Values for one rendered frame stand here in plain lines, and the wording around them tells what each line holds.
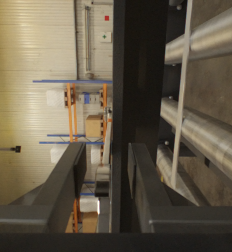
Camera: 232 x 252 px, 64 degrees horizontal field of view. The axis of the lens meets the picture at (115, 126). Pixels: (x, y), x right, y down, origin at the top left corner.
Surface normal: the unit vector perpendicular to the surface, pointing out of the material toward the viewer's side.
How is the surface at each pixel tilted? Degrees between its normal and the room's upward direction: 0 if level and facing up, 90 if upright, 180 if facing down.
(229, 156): 20
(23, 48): 90
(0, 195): 90
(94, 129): 90
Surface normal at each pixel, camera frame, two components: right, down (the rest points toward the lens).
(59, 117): 0.01, 0.27
